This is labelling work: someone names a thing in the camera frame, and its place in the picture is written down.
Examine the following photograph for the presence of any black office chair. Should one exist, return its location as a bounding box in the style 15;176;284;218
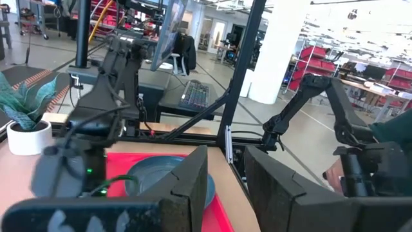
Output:
169;33;198;77

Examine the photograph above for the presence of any tilted desk monitor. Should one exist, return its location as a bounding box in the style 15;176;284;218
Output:
149;0;190;72

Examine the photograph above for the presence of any red plastic tray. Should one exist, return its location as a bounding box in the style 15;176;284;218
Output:
105;152;236;232

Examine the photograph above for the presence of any white building column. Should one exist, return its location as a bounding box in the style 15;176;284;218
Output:
248;0;310;105

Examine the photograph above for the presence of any grey side desk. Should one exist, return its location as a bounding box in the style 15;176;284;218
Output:
66;65;226;124

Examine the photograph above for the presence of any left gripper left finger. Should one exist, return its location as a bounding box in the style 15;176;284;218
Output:
138;144;209;232

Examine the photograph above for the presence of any black leader arm handle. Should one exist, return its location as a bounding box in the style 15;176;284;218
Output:
332;140;412;198

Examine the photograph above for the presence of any dark blue plate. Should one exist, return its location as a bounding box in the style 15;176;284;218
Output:
124;155;216;209

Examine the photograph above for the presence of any black aluminium rig frame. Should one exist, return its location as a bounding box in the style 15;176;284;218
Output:
122;0;268;164

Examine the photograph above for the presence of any rainbow backlit keyboard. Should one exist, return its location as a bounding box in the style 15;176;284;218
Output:
178;79;211;113

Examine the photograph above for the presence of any shelf with red bins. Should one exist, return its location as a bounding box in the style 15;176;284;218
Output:
288;44;338;93

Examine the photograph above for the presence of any green plant in white pot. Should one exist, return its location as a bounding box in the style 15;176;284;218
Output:
0;72;59;157

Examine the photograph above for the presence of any person's forearm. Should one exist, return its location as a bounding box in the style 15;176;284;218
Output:
368;108;412;153

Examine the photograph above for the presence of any person's hand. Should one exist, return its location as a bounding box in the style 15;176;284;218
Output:
322;157;346;195

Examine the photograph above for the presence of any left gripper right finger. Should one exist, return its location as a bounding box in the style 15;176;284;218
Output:
244;146;355;232

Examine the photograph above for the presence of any black monitor pole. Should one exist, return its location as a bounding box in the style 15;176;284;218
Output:
75;0;93;69

